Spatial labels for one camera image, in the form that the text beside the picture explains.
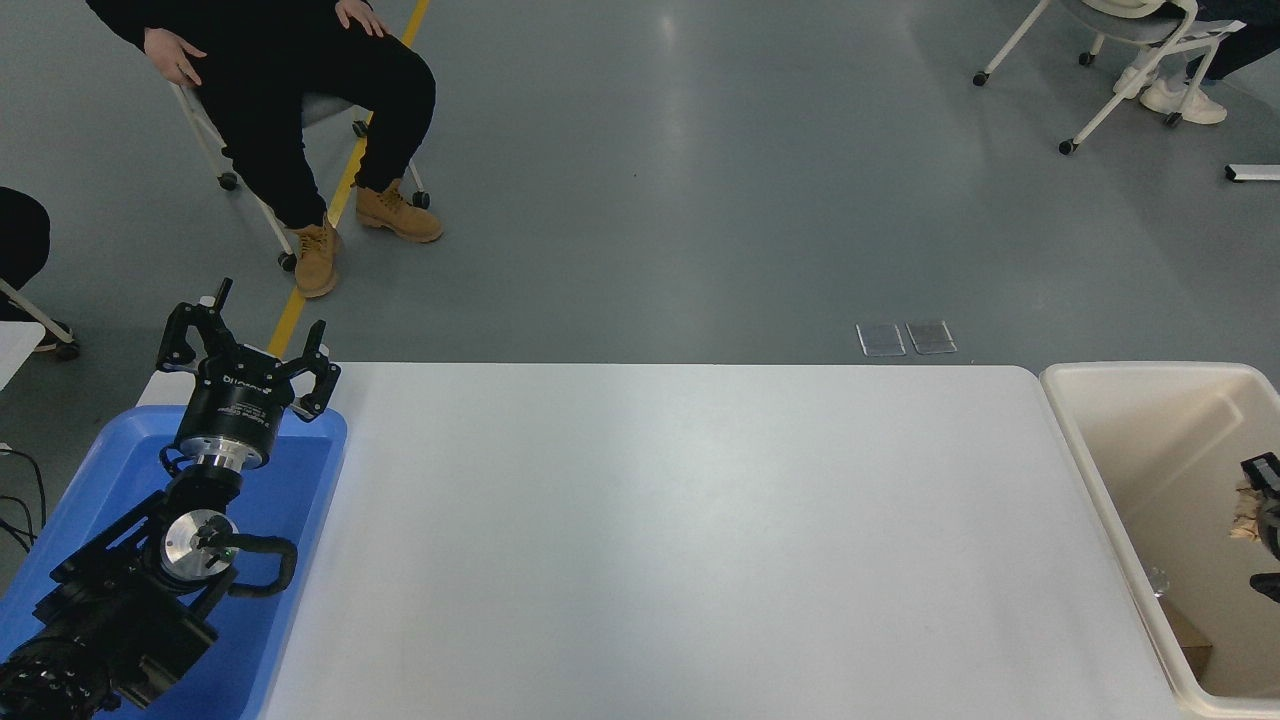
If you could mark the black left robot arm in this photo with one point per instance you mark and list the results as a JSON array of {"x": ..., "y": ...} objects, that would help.
[{"x": 110, "y": 610}]

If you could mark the small white table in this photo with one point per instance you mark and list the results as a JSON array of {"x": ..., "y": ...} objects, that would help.
[{"x": 15, "y": 350}]

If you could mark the white wheeled chair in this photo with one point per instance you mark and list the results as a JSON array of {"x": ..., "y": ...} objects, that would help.
[
  {"x": 325, "y": 108},
  {"x": 1130, "y": 28},
  {"x": 40, "y": 322}
]

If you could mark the white flat bar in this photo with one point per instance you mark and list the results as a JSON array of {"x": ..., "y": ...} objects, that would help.
[{"x": 1255, "y": 173}]

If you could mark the person's right hand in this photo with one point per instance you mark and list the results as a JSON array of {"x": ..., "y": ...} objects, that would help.
[{"x": 172, "y": 52}]

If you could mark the blue plastic tray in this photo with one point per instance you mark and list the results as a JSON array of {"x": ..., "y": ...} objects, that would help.
[{"x": 290, "y": 480}]

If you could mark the tan paper ball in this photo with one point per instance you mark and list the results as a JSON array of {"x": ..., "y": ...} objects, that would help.
[{"x": 1248, "y": 515}]

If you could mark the seated person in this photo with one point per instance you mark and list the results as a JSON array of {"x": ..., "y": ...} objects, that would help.
[{"x": 270, "y": 100}]

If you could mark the clear floor plate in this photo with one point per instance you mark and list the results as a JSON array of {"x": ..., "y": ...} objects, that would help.
[
  {"x": 881, "y": 340},
  {"x": 931, "y": 337}
]

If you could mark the person's left hand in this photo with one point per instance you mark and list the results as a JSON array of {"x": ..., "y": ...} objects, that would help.
[{"x": 360, "y": 12}]

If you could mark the clear plastic scrap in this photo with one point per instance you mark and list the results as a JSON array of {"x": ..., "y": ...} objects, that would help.
[{"x": 1160, "y": 583}]

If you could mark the large pale plastic bin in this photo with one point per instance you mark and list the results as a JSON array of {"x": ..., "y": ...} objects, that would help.
[{"x": 1160, "y": 470}]

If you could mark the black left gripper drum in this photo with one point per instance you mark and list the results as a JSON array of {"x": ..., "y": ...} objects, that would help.
[{"x": 238, "y": 400}]

